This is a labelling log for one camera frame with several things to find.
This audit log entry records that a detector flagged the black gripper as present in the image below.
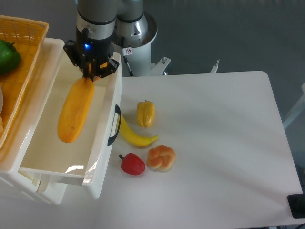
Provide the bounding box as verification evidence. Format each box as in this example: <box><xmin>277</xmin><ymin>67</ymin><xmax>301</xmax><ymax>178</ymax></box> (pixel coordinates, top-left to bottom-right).
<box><xmin>63</xmin><ymin>28</ymin><xmax>119</xmax><ymax>82</ymax></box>

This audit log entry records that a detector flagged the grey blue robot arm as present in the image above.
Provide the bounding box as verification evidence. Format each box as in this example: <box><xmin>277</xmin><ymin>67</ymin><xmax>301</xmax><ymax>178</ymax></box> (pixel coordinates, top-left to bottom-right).
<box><xmin>63</xmin><ymin>0</ymin><xmax>144</xmax><ymax>80</ymax></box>

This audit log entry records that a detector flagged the open white plastic drawer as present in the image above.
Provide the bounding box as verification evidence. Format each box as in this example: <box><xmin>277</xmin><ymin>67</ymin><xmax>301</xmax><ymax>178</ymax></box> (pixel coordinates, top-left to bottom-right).
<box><xmin>19</xmin><ymin>50</ymin><xmax>123</xmax><ymax>200</ymax></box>

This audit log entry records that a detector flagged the knotted round bread roll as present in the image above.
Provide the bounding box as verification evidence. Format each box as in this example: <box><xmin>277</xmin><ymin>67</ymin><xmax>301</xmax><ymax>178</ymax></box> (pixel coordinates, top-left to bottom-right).
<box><xmin>146</xmin><ymin>145</ymin><xmax>176</xmax><ymax>172</ymax></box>

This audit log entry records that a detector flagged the yellow bell pepper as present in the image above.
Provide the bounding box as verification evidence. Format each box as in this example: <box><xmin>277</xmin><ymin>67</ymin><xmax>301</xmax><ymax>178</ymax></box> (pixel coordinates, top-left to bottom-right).
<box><xmin>137</xmin><ymin>101</ymin><xmax>155</xmax><ymax>127</ymax></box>

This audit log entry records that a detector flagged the orange woven basket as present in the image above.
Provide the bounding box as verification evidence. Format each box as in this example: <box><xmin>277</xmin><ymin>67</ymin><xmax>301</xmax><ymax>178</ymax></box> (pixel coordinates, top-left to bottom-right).
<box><xmin>0</xmin><ymin>15</ymin><xmax>49</xmax><ymax>146</ymax></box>

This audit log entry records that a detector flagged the yellow banana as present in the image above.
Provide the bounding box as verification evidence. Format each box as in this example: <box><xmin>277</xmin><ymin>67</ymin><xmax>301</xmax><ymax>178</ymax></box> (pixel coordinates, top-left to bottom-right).
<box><xmin>119</xmin><ymin>116</ymin><xmax>159</xmax><ymax>147</ymax></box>

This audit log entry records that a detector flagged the green bell pepper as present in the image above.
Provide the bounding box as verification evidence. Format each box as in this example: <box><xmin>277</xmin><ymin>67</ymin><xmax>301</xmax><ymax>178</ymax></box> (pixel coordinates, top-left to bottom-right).
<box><xmin>0</xmin><ymin>40</ymin><xmax>21</xmax><ymax>75</ymax></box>

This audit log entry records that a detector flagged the red bell pepper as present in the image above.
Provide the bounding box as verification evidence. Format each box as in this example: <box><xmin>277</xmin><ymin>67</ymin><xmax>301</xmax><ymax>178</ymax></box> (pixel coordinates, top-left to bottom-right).
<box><xmin>119</xmin><ymin>153</ymin><xmax>145</xmax><ymax>176</ymax></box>

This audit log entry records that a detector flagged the black device at table edge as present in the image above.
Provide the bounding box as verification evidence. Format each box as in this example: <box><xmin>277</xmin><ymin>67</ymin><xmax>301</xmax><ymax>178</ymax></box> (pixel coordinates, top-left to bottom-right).
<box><xmin>287</xmin><ymin>194</ymin><xmax>305</xmax><ymax>219</ymax></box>

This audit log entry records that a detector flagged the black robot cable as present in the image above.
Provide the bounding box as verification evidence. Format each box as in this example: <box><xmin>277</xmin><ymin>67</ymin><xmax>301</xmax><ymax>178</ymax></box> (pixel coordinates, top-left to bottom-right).
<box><xmin>121</xmin><ymin>35</ymin><xmax>135</xmax><ymax>77</ymax></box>

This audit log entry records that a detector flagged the black drawer handle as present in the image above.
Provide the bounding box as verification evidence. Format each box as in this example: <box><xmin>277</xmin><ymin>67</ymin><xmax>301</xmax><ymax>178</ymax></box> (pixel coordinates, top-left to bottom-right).
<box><xmin>107</xmin><ymin>104</ymin><xmax>122</xmax><ymax>146</ymax></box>

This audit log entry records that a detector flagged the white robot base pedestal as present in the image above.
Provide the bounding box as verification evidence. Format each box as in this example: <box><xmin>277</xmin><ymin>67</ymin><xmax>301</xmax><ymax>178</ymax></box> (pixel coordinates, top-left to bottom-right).
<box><xmin>112</xmin><ymin>12</ymin><xmax>171</xmax><ymax>77</ymax></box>

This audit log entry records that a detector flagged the white drawer cabinet frame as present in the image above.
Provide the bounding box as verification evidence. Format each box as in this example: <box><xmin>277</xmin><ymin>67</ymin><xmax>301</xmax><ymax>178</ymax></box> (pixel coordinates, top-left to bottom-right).
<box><xmin>0</xmin><ymin>38</ymin><xmax>67</xmax><ymax>204</ymax></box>

